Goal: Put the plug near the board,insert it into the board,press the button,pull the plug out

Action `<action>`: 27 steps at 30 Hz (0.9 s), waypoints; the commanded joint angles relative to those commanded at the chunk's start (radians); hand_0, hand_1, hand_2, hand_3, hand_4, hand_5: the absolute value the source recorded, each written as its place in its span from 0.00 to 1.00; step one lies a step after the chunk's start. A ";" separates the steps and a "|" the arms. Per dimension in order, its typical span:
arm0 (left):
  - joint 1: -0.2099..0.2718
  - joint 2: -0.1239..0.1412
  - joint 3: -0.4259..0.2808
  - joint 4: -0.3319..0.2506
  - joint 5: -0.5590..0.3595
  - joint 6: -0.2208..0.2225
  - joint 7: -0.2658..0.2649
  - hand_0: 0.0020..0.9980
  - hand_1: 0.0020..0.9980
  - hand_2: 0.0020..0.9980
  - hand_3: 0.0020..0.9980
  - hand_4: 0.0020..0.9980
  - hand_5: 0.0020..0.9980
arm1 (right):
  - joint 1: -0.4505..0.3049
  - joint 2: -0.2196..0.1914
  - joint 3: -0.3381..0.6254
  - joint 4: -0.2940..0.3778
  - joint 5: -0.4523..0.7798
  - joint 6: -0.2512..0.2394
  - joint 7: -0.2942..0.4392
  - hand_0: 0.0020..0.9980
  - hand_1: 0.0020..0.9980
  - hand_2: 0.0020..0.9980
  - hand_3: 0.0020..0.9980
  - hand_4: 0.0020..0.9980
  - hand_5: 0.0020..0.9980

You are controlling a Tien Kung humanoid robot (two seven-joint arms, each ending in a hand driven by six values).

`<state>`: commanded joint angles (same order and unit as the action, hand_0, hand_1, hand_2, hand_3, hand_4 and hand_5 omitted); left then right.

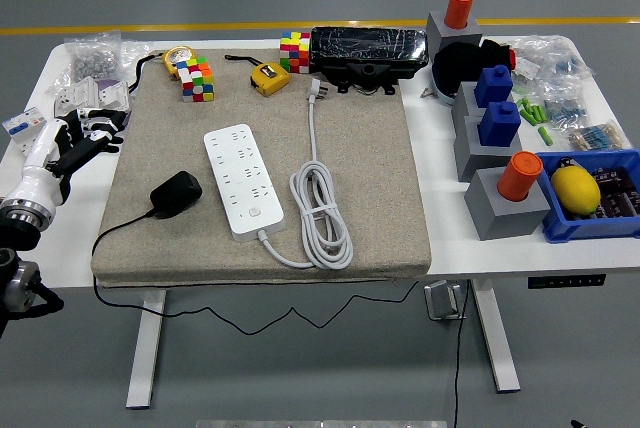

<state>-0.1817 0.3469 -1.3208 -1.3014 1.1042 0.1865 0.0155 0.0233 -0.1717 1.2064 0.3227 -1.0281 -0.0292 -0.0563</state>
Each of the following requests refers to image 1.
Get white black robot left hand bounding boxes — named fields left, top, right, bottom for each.
left=2, top=107, right=129, bottom=209

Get black plug adapter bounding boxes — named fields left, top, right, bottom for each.
left=149, top=170, right=204, bottom=221

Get white power strip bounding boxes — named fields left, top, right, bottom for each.
left=203, top=122, right=285, bottom=243

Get white circuit breaker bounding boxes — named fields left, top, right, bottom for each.
left=1, top=106, right=51, bottom=154

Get white table leg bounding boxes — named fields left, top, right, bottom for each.
left=469, top=278, right=522, bottom=394
left=124, top=289, right=169, bottom=410

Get clear bag metal nuts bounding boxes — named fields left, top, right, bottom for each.
left=64, top=31, right=124, bottom=84

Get empty clear plastic bag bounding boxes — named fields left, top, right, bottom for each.
left=119, top=40, right=151, bottom=69

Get black table control panel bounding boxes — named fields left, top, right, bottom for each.
left=527, top=273, right=607, bottom=291

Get round yellow tape measure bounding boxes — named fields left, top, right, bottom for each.
left=128, top=45, right=197, bottom=95

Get colourful puzzle cube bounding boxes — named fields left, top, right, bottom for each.
left=174, top=56, right=217, bottom=103
left=278, top=30, right=312, bottom=74

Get blue plastic bin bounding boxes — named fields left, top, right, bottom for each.
left=534, top=147, right=640, bottom=244

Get grey square holder block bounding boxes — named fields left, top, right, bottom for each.
left=451, top=81, right=489, bottom=122
left=425, top=11, right=484, bottom=52
left=463, top=166, right=553, bottom=242
left=453, top=115, right=524, bottom=183

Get yellow lemon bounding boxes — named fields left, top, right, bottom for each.
left=549, top=166, right=602, bottom=215

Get dark circuit boards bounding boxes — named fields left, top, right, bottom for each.
left=592, top=165, right=640, bottom=219

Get square yellow tape measure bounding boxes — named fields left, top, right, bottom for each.
left=223, top=54, right=292, bottom=98

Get orange cylinder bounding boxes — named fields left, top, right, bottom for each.
left=496, top=150, right=545, bottom=202
left=444, top=0, right=475, bottom=30

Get clear bag tan resistors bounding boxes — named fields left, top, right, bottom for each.
left=567, top=120, right=632, bottom=152

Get blue stepped block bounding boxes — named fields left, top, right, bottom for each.
left=473, top=65, right=515, bottom=109
left=477, top=101, right=523, bottom=149

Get clear bag blue resistors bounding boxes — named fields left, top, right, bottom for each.
left=542, top=87, right=589, bottom=129
left=509, top=35, right=596, bottom=82

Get grey-brown fabric mat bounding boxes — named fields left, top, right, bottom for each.
left=91, top=47, right=433, bottom=289

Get black cracked display unit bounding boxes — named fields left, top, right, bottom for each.
left=308, top=25, right=430, bottom=98

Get white round dish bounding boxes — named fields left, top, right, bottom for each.
left=430, top=70, right=459, bottom=108

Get black fabric bundle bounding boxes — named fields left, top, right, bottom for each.
left=432, top=39, right=516, bottom=97

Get white wall socket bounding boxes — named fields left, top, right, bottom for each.
left=94, top=81, right=132, bottom=114
left=52, top=76, right=101, bottom=115

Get black hanging cable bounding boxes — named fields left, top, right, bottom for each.
left=452, top=282, right=471, bottom=428

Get silver metal bracket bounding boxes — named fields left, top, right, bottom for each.
left=423, top=280, right=464, bottom=322

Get thin black adapter cord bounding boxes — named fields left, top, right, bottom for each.
left=91, top=210, right=420, bottom=335

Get white power strip cord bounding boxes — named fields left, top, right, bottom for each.
left=255, top=76, right=353, bottom=271

